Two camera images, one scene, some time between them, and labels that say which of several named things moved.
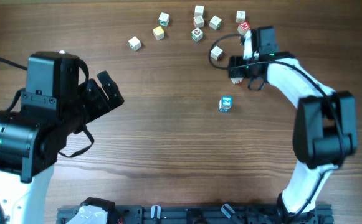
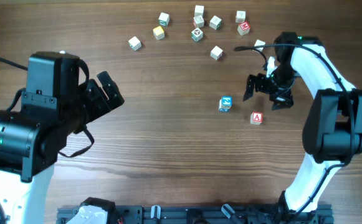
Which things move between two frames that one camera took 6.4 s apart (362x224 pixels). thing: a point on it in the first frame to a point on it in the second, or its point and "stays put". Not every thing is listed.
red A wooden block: x=237 y=81 to x=256 y=118
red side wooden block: x=199 y=22 stays put
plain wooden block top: x=199 y=11 stays put
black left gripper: x=101 y=104 stays put
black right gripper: x=240 y=72 to x=260 y=80
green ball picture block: x=197 y=35 stays put
